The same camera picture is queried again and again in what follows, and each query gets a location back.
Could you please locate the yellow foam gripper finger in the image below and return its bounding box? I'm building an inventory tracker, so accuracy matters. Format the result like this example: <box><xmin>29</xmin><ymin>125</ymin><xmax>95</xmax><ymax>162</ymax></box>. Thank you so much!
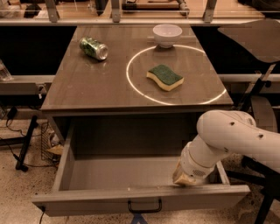
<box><xmin>172</xmin><ymin>163</ymin><xmax>196</xmax><ymax>186</ymax></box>

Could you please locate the grey top drawer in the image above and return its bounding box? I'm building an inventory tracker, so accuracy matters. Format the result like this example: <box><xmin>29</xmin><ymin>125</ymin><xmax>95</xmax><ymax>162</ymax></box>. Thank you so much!
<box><xmin>32</xmin><ymin>115</ymin><xmax>249</xmax><ymax>216</ymax></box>

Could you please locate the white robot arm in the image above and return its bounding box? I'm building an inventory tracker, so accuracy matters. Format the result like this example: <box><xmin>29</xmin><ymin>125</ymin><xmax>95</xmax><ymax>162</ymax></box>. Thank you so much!
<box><xmin>172</xmin><ymin>110</ymin><xmax>280</xmax><ymax>186</ymax></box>

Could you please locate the grey drawer cabinet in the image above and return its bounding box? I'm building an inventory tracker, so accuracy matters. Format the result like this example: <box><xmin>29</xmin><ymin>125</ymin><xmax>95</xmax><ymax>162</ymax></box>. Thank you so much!
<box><xmin>42</xmin><ymin>24</ymin><xmax>233</xmax><ymax>144</ymax></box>

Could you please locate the green yellow sponge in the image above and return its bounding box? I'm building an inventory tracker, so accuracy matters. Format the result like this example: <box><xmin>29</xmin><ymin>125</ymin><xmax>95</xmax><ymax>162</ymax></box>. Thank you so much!
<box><xmin>146</xmin><ymin>65</ymin><xmax>185</xmax><ymax>92</ymax></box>

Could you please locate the white bowl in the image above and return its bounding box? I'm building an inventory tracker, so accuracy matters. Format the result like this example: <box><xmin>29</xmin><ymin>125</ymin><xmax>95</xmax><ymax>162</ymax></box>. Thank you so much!
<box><xmin>152</xmin><ymin>24</ymin><xmax>183</xmax><ymax>48</ymax></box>

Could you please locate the green soda can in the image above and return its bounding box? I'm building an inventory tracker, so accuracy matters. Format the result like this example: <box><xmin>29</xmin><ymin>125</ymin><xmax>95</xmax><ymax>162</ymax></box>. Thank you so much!
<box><xmin>79</xmin><ymin>38</ymin><xmax>109</xmax><ymax>60</ymax></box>

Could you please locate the black stand leg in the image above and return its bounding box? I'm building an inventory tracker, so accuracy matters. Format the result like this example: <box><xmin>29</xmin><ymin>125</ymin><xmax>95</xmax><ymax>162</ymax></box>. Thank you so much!
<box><xmin>0</xmin><ymin>115</ymin><xmax>38</xmax><ymax>172</ymax></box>

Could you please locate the black office chair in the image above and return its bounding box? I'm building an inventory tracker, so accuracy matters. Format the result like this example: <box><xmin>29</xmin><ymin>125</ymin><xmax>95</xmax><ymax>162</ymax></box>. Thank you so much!
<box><xmin>219</xmin><ymin>19</ymin><xmax>280</xmax><ymax>224</ymax></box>

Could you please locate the grey side bench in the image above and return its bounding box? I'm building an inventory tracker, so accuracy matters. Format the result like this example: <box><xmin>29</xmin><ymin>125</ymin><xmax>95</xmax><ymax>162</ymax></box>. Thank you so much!
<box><xmin>0</xmin><ymin>75</ymin><xmax>54</xmax><ymax>95</ymax></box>

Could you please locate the clear plastic bottle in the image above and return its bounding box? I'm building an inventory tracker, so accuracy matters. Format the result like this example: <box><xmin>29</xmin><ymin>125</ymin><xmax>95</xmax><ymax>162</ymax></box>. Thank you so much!
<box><xmin>0</xmin><ymin>60</ymin><xmax>13</xmax><ymax>81</ymax></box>

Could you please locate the wire waste basket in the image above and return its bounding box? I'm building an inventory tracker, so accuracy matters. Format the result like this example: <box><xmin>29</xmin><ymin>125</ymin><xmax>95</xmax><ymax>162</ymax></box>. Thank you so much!
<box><xmin>41</xmin><ymin>122</ymin><xmax>63</xmax><ymax>163</ymax></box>

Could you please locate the black floor cable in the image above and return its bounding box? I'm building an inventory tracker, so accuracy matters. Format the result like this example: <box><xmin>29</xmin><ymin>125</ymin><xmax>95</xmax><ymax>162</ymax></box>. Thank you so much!
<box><xmin>0</xmin><ymin>116</ymin><xmax>56</xmax><ymax>224</ymax></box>

